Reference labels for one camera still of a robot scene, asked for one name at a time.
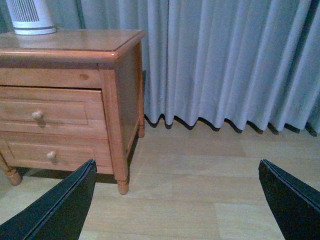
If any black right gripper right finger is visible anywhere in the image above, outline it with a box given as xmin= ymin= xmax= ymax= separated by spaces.
xmin=258 ymin=159 xmax=320 ymax=240

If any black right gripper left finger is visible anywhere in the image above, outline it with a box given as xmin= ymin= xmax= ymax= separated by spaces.
xmin=0 ymin=159 xmax=97 ymax=240

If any wooden drawer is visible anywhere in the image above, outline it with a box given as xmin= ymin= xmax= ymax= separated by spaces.
xmin=0 ymin=131 xmax=113 ymax=174
xmin=0 ymin=86 xmax=108 ymax=138

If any wooden nightstand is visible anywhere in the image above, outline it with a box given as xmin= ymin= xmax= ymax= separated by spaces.
xmin=0 ymin=30 xmax=145 ymax=195

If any grey curtain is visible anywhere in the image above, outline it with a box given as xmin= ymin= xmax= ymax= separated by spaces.
xmin=0 ymin=0 xmax=320 ymax=137

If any white cylindrical air purifier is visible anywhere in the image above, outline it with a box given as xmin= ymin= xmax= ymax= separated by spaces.
xmin=6 ymin=0 xmax=57 ymax=36

